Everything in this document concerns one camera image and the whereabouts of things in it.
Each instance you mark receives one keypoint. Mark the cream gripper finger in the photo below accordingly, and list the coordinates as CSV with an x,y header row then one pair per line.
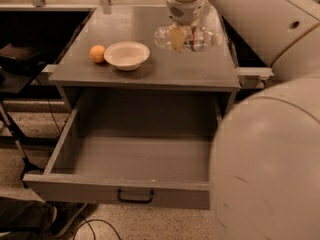
x,y
177,36

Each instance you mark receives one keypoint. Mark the clear plastic water bottle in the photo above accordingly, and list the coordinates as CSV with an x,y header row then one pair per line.
x,y
199,39

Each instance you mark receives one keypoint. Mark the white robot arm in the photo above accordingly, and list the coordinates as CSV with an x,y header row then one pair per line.
x,y
265,163

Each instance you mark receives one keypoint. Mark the grey cabinet counter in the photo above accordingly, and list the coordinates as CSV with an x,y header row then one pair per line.
x,y
167,78

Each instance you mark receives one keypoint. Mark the grey open drawer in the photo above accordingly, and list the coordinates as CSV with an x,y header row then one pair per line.
x,y
103,149

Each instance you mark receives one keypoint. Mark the white bowl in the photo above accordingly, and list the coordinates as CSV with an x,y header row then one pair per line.
x,y
126,55

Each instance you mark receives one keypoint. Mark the orange fruit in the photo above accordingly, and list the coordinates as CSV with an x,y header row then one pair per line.
x,y
96,53

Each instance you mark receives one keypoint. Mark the black tripod stand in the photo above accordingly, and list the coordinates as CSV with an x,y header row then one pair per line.
x,y
28,165

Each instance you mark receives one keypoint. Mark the dark shoe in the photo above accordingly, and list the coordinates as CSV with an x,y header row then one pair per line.
x,y
64,215

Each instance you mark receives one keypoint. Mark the black drawer handle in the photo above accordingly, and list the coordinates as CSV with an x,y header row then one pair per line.
x,y
135,197

